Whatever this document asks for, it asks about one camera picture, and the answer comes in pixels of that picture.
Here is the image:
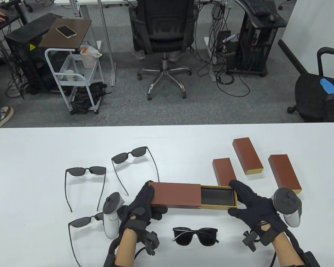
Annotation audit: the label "person's right hand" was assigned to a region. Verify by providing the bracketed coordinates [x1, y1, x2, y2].
[228, 179, 288, 246]

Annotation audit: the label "person's left hand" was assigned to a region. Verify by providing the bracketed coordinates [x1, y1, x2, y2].
[117, 182, 168, 234]

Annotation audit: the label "brown sliding storage box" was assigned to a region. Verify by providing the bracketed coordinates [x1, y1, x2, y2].
[148, 181, 238, 211]
[212, 158, 237, 187]
[268, 154, 303, 194]
[232, 137, 264, 175]

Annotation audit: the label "black sunglasses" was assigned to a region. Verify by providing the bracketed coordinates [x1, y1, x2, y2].
[68, 212, 105, 267]
[111, 147, 160, 196]
[173, 227, 219, 247]
[65, 166, 107, 213]

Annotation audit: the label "black forearm sensor pack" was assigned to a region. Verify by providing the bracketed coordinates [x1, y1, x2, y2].
[285, 227, 322, 267]
[103, 239, 120, 267]

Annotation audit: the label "person's right forearm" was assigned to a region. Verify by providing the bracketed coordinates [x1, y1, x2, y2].
[271, 232, 305, 267]

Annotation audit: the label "person's left forearm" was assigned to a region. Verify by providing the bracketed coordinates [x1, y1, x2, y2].
[114, 229, 138, 267]

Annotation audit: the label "white grey hand controller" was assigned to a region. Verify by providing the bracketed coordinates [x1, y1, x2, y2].
[102, 192, 126, 239]
[271, 187, 302, 228]

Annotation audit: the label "black bag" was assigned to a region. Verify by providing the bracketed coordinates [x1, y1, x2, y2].
[70, 81, 112, 114]

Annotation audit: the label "black office chair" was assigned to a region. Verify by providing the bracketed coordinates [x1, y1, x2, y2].
[129, 0, 198, 100]
[287, 47, 334, 125]

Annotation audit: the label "blue cloth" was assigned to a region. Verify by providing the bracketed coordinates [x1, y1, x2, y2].
[320, 78, 334, 107]

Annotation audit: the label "white utility cart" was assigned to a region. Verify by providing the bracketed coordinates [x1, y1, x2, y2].
[45, 44, 105, 115]

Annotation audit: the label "white plastic bag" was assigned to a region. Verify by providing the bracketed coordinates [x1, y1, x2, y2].
[80, 45, 102, 69]

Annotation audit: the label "black computer tower yellow sticker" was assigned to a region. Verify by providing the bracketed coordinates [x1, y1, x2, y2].
[4, 13, 62, 93]

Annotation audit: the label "brown side table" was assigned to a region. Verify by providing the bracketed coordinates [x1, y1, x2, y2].
[39, 18, 92, 55]

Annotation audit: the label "white smartphone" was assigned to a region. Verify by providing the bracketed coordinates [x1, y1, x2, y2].
[56, 25, 77, 38]

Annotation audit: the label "black computer desk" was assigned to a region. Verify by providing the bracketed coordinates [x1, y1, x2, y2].
[227, 0, 287, 78]

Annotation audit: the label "white partition panel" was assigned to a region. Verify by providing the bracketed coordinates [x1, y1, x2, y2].
[278, 0, 334, 84]

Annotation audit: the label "black keyboard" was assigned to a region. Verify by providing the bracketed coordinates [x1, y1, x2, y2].
[243, 0, 270, 16]

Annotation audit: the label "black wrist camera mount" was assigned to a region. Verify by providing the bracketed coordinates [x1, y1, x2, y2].
[141, 231, 160, 255]
[242, 231, 261, 252]

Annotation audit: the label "black floor cables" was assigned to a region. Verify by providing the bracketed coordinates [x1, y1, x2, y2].
[0, 28, 25, 98]
[196, 0, 251, 98]

